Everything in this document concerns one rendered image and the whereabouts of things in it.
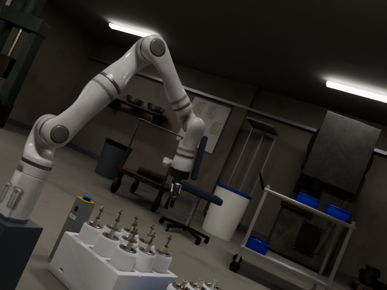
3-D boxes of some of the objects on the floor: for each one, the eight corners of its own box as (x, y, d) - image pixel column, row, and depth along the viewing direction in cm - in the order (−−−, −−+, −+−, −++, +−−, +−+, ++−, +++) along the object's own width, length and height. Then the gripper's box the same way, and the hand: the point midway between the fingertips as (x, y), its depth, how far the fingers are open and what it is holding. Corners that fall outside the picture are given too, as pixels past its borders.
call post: (56, 263, 172) (84, 201, 174) (48, 256, 176) (76, 196, 178) (68, 264, 177) (95, 204, 180) (60, 257, 182) (87, 199, 184)
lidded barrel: (226, 242, 482) (247, 195, 487) (192, 225, 505) (212, 179, 510) (238, 242, 530) (255, 199, 535) (206, 226, 553) (224, 185, 558)
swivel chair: (213, 245, 415) (250, 157, 423) (198, 248, 359) (242, 148, 367) (166, 221, 436) (203, 138, 444) (145, 221, 381) (188, 126, 388)
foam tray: (98, 319, 137) (118, 274, 139) (46, 268, 161) (64, 231, 163) (162, 313, 168) (178, 277, 169) (110, 271, 192) (125, 239, 193)
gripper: (191, 174, 132) (180, 213, 134) (190, 166, 147) (179, 202, 149) (171, 168, 132) (160, 208, 134) (171, 161, 147) (162, 197, 148)
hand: (170, 203), depth 141 cm, fingers open, 9 cm apart
